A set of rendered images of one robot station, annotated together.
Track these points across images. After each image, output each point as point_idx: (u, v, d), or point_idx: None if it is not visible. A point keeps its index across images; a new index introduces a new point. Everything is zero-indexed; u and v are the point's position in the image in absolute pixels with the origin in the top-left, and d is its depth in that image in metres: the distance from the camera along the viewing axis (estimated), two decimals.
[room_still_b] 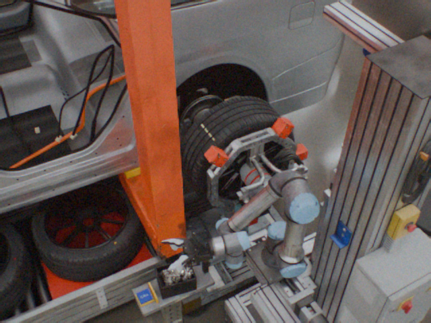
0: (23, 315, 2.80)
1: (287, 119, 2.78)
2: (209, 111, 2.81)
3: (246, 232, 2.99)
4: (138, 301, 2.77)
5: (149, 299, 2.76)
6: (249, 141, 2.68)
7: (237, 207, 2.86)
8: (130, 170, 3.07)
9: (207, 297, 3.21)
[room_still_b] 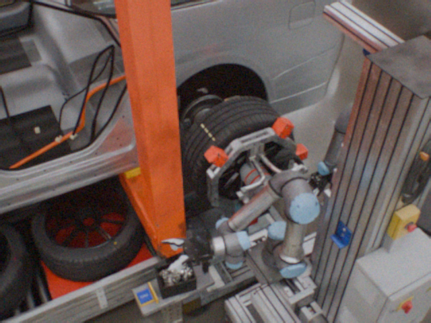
0: (23, 315, 2.80)
1: (287, 119, 2.78)
2: (209, 111, 2.81)
3: (246, 232, 2.99)
4: (138, 301, 2.77)
5: (149, 299, 2.76)
6: (249, 141, 2.68)
7: (237, 207, 2.86)
8: (130, 170, 3.07)
9: (207, 297, 3.21)
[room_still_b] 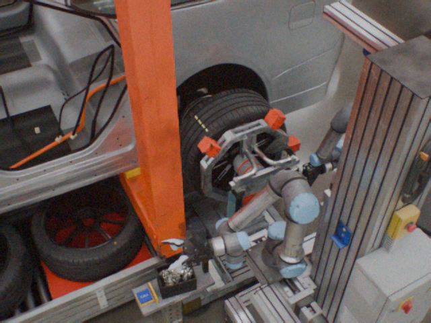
0: (23, 315, 2.80)
1: (279, 111, 2.83)
2: (202, 103, 2.85)
3: None
4: (138, 301, 2.77)
5: (149, 299, 2.76)
6: (242, 132, 2.73)
7: (230, 198, 2.91)
8: (130, 170, 3.07)
9: (207, 297, 3.21)
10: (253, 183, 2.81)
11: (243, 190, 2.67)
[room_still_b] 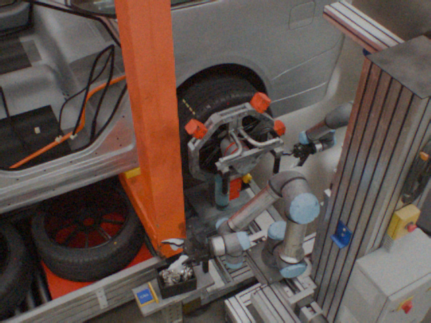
0: (23, 315, 2.80)
1: (264, 95, 2.93)
2: (190, 87, 2.95)
3: (226, 204, 3.14)
4: (138, 301, 2.77)
5: (149, 299, 2.76)
6: (227, 115, 2.83)
7: (217, 179, 3.01)
8: (130, 170, 3.07)
9: (207, 297, 3.21)
10: (239, 164, 2.90)
11: (228, 170, 2.77)
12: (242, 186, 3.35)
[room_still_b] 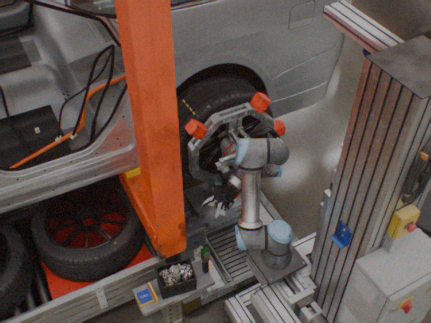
0: (23, 315, 2.80)
1: (264, 95, 2.93)
2: (190, 87, 2.95)
3: None
4: (138, 301, 2.77)
5: (149, 299, 2.76)
6: (227, 115, 2.83)
7: (217, 179, 3.01)
8: (130, 170, 3.07)
9: (207, 297, 3.21)
10: None
11: (228, 170, 2.77)
12: None
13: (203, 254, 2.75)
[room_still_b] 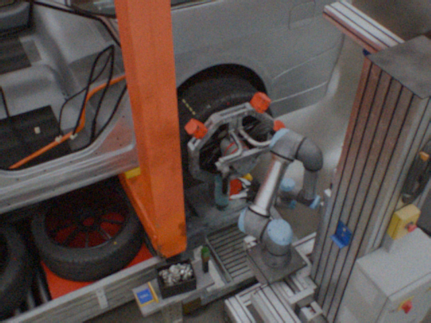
0: (23, 315, 2.80)
1: (264, 95, 2.93)
2: (190, 87, 2.95)
3: (226, 204, 3.14)
4: (138, 301, 2.77)
5: (149, 299, 2.76)
6: (227, 115, 2.83)
7: (217, 179, 3.01)
8: (130, 170, 3.07)
9: (207, 297, 3.21)
10: (239, 164, 2.90)
11: (228, 170, 2.77)
12: (242, 186, 3.35)
13: (203, 254, 2.75)
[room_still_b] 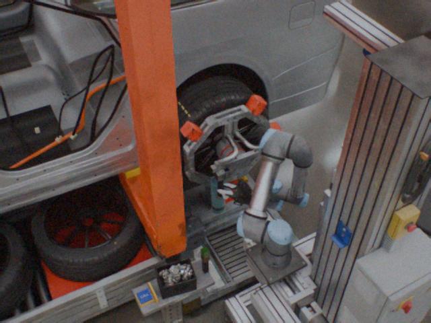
0: (23, 315, 2.80)
1: (260, 97, 2.92)
2: (185, 89, 2.94)
3: (222, 206, 3.13)
4: (138, 301, 2.77)
5: (149, 299, 2.76)
6: (223, 117, 2.81)
7: (213, 182, 3.00)
8: (130, 170, 3.07)
9: (207, 297, 3.21)
10: (235, 167, 2.89)
11: (223, 173, 2.76)
12: None
13: (203, 254, 2.75)
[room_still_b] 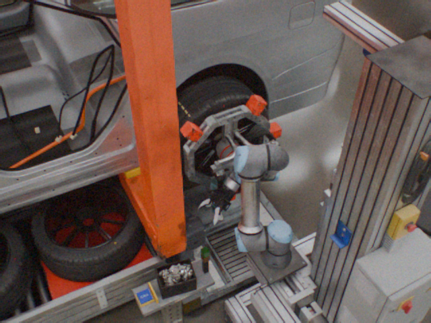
0: (23, 315, 2.80)
1: (260, 97, 2.91)
2: (185, 89, 2.94)
3: None
4: (138, 301, 2.77)
5: (149, 299, 2.76)
6: (223, 118, 2.81)
7: (213, 182, 3.00)
8: (130, 170, 3.07)
9: (207, 297, 3.21)
10: None
11: (223, 173, 2.76)
12: (238, 188, 3.34)
13: (203, 254, 2.75)
